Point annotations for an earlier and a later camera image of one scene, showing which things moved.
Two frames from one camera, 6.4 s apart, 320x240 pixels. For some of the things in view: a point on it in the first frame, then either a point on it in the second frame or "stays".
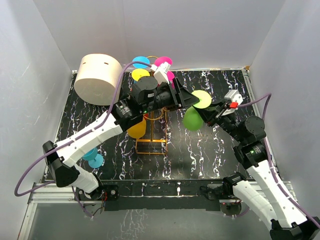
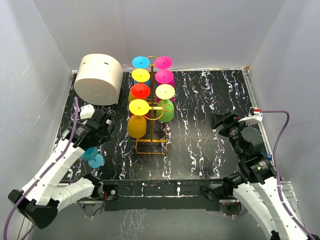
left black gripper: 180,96 to 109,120
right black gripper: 214,113 to 227,120
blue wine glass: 95,160 stays
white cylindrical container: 97,79 stays
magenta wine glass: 161,60 stays
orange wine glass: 136,73 stays
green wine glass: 191,119 to 168,113
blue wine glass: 142,59 stays
